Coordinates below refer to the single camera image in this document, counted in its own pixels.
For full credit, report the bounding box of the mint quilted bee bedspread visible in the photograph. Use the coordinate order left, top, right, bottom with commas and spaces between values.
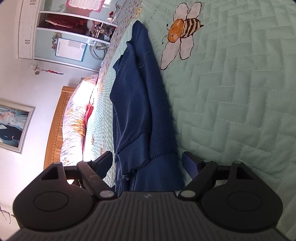
82, 0, 296, 239

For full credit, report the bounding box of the wooden headboard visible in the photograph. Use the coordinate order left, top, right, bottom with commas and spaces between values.
44, 86, 75, 169

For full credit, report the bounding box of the floral pillow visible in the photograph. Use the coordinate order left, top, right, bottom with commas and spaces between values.
60, 74, 98, 166

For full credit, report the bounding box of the sliding door wardrobe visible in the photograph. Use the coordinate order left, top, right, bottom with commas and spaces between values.
14, 0, 139, 72

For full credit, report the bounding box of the blue knit sweater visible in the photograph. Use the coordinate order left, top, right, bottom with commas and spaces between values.
110, 21, 184, 193

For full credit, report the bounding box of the coiled grey hose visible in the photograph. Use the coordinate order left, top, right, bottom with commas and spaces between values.
89, 39, 110, 60

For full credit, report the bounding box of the framed wedding photo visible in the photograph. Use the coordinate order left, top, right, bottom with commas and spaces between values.
0, 99, 35, 154

